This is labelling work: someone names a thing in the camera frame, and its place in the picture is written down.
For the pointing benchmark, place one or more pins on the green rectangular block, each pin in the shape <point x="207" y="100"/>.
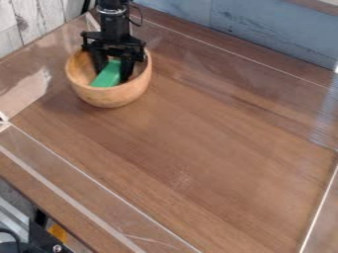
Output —
<point x="108" y="76"/>

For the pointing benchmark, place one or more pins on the brown wooden bowl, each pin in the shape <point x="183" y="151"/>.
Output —
<point x="114" y="97"/>

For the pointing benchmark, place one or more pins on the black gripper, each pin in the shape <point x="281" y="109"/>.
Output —
<point x="128" y="48"/>

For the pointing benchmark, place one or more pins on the black metal mount with screw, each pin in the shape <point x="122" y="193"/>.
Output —
<point x="41" y="241"/>

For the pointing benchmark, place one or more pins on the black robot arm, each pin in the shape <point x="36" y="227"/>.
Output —
<point x="115" y="20"/>

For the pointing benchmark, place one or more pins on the yellow label sticker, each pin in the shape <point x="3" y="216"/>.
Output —
<point x="57" y="232"/>

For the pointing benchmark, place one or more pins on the clear acrylic barrier wall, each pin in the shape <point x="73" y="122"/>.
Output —
<point x="219" y="164"/>

